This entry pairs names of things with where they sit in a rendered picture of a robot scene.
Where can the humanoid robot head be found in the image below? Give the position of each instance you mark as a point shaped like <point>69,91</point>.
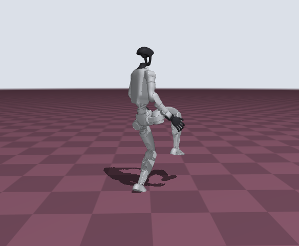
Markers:
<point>145,52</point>

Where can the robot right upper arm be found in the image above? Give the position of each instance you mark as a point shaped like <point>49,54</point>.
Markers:
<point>150,80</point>

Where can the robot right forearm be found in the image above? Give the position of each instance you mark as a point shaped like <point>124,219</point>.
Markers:
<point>160,106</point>

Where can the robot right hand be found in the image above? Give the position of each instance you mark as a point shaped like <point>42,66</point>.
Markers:
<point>176,122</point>

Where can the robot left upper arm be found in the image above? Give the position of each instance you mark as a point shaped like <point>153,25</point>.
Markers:
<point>129,92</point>

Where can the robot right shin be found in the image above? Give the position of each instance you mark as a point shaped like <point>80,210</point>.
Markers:
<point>176,134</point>

